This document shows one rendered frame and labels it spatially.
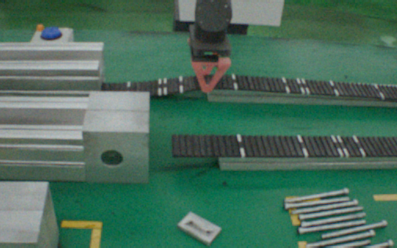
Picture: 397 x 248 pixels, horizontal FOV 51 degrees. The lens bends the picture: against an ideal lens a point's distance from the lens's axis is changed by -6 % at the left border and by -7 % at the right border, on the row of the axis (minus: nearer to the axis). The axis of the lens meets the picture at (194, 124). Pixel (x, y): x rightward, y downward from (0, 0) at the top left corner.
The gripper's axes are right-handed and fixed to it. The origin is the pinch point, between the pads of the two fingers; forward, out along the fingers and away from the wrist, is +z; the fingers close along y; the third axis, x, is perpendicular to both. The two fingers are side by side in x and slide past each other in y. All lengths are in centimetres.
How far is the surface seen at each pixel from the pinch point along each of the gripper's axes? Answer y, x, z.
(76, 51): -2.5, -24.1, -4.5
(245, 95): 1.4, 7.8, 2.2
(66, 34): -14.2, -28.1, -2.6
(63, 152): 23.7, -22.4, -2.3
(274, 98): 2.0, 13.4, 2.3
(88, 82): 4.8, -21.1, -2.3
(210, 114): 6.2, 0.6, 3.4
